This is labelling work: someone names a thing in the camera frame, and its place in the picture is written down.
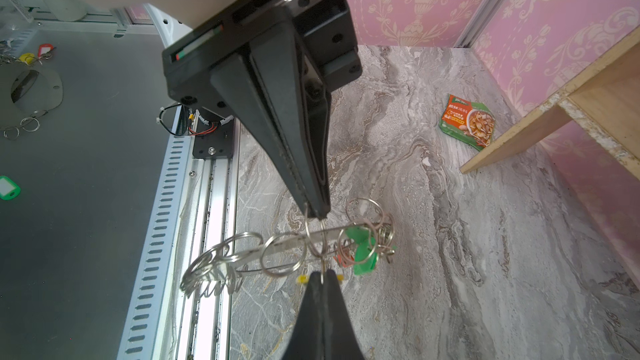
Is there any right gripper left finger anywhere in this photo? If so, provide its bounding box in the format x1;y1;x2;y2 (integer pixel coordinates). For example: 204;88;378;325
282;272;323;360

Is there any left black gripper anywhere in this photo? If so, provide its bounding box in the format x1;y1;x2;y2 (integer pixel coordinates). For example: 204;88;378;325
163;0;363;218

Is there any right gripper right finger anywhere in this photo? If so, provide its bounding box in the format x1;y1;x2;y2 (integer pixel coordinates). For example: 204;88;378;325
322;272;365;360

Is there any yellow key tag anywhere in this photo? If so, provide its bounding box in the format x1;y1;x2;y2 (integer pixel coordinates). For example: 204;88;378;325
296;272;345;285

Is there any metal ring plate with keyrings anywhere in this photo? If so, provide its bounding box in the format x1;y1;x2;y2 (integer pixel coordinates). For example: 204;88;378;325
179;198;396;297

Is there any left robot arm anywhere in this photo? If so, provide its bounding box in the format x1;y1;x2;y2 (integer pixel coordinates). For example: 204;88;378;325
148;0;362;219

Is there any green orange soup packet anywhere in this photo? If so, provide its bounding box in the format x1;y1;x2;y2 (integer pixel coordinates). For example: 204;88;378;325
438;95;496;151

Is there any spare red key tag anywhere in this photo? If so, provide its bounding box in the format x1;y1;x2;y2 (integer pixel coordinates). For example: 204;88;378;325
38;43;56;61

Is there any spare green key tag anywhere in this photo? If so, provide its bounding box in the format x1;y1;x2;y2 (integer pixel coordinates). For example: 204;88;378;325
0;176;21;201

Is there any wooden two-tier shelf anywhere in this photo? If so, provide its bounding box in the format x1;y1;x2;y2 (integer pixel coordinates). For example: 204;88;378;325
460;28;639;178

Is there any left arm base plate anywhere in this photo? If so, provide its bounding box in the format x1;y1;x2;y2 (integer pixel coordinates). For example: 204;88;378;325
191;109;235;160

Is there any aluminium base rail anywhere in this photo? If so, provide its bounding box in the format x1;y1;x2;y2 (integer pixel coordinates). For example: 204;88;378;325
117;119;241;359

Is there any spare metal ring plate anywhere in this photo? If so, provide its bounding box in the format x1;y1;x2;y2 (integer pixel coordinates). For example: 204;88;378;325
1;62;63;141

